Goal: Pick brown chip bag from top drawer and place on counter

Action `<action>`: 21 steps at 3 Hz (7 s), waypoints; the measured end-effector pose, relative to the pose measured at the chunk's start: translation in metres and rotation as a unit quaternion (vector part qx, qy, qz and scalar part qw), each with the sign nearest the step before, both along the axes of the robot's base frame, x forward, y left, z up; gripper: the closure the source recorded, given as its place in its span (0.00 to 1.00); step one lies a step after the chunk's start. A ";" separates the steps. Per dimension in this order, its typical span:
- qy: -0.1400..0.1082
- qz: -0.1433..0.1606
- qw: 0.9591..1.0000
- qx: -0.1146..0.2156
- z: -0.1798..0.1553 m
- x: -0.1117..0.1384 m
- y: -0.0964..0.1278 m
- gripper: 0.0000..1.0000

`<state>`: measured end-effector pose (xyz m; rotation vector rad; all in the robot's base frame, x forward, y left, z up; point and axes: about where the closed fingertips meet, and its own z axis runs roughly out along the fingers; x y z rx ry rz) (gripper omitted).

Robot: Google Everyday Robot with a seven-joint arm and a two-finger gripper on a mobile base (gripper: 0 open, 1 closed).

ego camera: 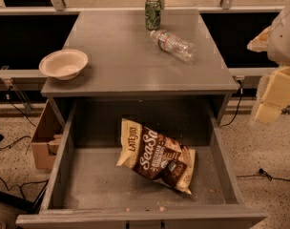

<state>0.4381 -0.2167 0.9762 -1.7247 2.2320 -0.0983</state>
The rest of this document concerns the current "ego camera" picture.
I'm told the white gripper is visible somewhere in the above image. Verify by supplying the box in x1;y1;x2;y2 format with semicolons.
247;2;290;124

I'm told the brown chip bag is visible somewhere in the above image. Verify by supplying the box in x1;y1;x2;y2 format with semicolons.
117;118;197;195

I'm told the grey cabinet counter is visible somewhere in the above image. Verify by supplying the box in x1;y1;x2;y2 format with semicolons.
42;9;238;117

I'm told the grey open drawer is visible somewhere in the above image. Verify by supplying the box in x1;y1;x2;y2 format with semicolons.
16;97;266;229

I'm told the clear plastic water bottle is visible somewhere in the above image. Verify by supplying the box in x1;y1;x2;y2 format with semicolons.
150;30;196;63

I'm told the green soda can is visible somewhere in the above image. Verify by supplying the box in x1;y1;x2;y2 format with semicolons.
145;0;161;31

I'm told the white paper bowl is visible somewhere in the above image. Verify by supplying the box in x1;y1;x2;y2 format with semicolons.
39;49;88;80

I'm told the cardboard box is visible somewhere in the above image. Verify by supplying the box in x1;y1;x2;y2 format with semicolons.
31;101;63;170

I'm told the black hanging cable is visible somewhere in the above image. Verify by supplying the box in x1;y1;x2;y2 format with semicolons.
219;79;244;128

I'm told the black floor cable right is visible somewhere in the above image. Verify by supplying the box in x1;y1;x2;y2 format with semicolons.
236;167;290;183

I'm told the black floor cable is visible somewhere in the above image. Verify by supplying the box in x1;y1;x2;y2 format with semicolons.
0;135;50;208
236;167;290;183

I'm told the grey metal rail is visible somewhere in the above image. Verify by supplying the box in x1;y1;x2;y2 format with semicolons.
0;70;47;91

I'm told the black floor cable left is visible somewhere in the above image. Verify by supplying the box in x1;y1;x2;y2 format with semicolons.
0;135;50;208

